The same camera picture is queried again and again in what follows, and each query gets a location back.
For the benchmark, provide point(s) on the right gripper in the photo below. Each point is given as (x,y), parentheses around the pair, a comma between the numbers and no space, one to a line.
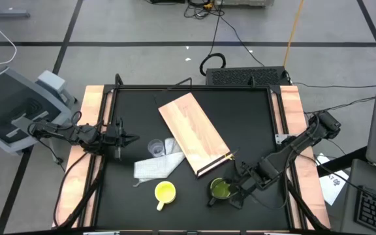
(248,178)

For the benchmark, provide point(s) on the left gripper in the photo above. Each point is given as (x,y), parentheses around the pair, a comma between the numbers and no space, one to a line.
(113,134)

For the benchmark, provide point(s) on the black mug green inside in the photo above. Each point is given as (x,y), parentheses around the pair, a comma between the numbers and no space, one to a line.
(219,192)

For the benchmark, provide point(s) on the clear plastic cup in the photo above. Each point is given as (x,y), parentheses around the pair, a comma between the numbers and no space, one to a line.
(156,148)

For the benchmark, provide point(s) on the light wooden board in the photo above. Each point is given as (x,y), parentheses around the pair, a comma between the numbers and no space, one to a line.
(191,130)

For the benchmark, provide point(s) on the yellow mug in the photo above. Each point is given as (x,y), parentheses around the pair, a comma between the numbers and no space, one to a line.
(165,192)

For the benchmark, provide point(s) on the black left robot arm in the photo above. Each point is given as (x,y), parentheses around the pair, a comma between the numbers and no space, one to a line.
(77,134)

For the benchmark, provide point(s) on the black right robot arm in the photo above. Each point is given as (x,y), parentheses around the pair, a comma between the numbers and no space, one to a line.
(292,143)

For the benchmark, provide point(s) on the yellow tape tag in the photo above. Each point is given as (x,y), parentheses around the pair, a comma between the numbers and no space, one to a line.
(229,157)

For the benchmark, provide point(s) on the white waffle cloth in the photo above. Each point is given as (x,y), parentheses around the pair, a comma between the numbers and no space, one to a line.
(157,166)

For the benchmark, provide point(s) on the white paper sheet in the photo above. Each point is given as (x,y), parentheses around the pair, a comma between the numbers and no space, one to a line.
(333,189)

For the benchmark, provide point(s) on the black desk leg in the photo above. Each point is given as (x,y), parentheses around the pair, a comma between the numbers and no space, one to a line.
(341,161)

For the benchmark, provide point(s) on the black perforated computer case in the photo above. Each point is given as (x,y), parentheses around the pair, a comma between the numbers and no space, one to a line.
(243,76)

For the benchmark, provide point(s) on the grey office chair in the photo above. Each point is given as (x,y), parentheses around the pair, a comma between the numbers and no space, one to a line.
(11,107)

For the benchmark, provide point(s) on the black keyboard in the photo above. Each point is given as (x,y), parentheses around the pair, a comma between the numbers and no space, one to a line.
(375,210)

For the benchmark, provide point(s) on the grey power strip box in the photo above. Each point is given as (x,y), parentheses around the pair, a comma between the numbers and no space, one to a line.
(243,2)

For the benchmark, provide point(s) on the grey desk foot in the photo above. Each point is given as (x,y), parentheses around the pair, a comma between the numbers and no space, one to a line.
(5,13)

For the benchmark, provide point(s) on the black aluminium table frame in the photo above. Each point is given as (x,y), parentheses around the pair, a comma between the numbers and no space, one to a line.
(191,87)

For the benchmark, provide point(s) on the silver corner bracket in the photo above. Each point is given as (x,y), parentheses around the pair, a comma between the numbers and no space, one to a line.
(101,233)

